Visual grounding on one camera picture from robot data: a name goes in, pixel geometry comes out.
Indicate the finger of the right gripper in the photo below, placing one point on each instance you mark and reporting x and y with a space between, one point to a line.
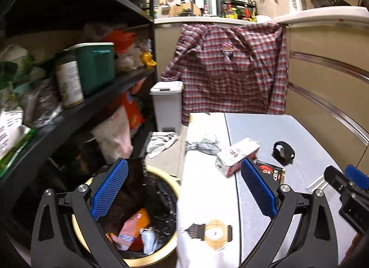
356 176
337 179

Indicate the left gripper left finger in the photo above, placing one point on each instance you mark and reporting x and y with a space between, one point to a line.
49 246

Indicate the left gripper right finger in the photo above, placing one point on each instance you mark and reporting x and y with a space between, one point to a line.
301 232

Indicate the black red packet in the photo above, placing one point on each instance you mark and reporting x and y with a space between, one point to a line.
277 173

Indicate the black tape roll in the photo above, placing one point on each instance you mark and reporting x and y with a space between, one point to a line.
283 153

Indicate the orange snack wrapper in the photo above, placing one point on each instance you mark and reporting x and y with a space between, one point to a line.
129 238

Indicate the blue face mask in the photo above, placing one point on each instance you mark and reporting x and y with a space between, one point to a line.
151 240

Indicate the pink white carton box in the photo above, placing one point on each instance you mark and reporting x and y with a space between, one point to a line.
228 161

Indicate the round trash can black liner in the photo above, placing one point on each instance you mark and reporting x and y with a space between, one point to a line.
156 191

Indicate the beige kitchen cabinet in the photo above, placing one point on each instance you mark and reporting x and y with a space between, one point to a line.
327 74

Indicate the white patterned cloth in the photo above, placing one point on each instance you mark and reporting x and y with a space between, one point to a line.
207 220

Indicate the pink white bag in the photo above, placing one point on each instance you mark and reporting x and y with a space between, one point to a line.
113 136

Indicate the grey rag on floor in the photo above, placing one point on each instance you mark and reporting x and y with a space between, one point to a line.
159 142

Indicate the red plaid shirt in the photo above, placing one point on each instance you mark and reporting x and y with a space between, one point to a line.
239 69

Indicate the dark lidded spice jar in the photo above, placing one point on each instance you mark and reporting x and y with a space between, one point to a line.
68 79

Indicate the white lidded bin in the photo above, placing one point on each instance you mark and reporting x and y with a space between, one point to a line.
167 101

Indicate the green plastic storage box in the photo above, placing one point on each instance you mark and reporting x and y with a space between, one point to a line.
95 62

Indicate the condiment rack with bottles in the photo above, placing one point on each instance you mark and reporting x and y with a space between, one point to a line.
239 9

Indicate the yellow toy figure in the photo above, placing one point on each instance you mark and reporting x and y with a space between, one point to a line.
147 59

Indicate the wooden cutting board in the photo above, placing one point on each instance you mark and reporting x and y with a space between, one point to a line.
184 8

